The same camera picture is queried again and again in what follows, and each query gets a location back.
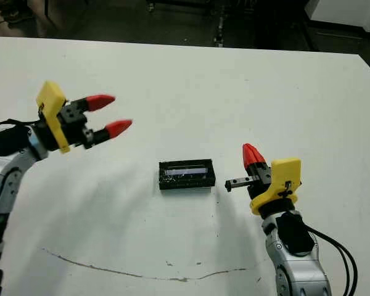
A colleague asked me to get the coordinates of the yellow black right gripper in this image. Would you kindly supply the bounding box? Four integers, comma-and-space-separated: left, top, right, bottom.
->
224, 142, 302, 214

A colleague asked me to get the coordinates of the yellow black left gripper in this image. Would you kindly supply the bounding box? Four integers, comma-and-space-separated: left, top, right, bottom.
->
36, 80, 133, 154

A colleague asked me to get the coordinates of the glossy black box lid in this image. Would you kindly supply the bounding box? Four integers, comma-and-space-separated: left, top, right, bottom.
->
158, 158, 216, 191

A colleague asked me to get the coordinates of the white cabinet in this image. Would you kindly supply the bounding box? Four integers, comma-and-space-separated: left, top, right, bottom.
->
303, 0, 370, 35

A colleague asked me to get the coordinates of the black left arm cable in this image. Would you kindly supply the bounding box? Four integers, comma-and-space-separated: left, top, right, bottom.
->
0, 118, 35, 131

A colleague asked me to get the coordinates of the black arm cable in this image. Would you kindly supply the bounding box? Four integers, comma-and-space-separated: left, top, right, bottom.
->
316, 236, 350, 296
308, 228, 359, 296
0, 118, 35, 131

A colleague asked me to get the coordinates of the black metal cart frame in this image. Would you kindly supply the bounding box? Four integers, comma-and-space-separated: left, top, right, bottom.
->
145, 0, 316, 50

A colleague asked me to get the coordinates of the slotted metal post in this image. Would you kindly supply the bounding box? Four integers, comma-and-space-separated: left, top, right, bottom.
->
213, 17, 226, 47

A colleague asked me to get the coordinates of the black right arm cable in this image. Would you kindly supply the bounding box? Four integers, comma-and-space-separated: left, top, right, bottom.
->
308, 228, 359, 296
316, 236, 350, 296

